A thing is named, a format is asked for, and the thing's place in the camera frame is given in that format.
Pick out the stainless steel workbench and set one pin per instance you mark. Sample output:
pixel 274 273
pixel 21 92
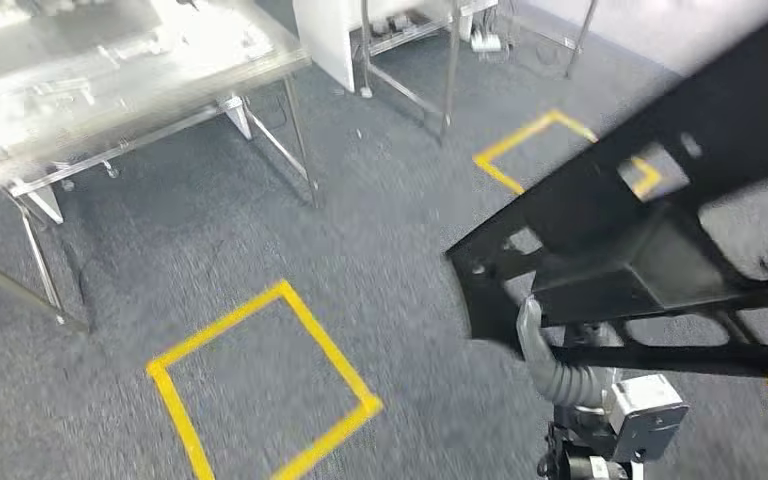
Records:
pixel 159 79

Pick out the white power strip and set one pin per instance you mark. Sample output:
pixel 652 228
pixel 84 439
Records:
pixel 486 42

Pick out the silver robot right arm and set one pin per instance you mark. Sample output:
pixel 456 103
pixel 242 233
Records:
pixel 576 391

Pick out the white desk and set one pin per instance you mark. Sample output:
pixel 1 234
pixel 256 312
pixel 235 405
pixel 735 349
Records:
pixel 324 40

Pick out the black plastic mounting plate part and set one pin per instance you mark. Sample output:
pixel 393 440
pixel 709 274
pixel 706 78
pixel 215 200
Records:
pixel 722 99

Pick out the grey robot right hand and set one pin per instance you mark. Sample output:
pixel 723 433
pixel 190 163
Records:
pixel 533 331

